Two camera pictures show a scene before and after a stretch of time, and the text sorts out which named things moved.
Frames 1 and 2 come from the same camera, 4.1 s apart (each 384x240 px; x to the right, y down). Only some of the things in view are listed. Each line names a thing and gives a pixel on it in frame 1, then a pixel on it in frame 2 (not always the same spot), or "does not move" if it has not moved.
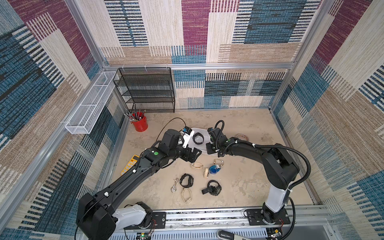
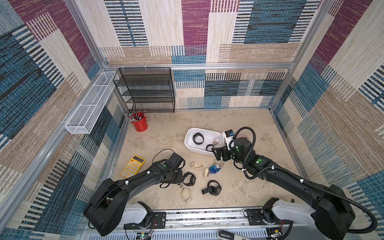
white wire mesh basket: (87, 114) does not move
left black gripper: (188, 151) to (179, 180)
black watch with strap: (214, 188) does not move
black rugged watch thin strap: (194, 136) does not move
